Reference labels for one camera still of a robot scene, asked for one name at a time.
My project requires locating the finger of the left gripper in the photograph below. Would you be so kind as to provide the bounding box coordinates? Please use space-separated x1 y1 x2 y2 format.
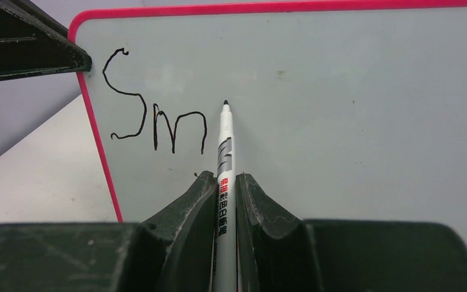
0 1 92 81

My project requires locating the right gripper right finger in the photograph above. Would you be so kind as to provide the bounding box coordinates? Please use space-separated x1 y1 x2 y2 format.
236 173 467 291

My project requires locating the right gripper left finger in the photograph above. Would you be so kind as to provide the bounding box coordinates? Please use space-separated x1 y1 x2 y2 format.
0 171 216 291

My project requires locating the white whiteboard marker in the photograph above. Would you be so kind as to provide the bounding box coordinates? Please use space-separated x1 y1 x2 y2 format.
212 100 238 291

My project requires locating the pink framed whiteboard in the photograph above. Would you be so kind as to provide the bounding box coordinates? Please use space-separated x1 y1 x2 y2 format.
69 1 467 244

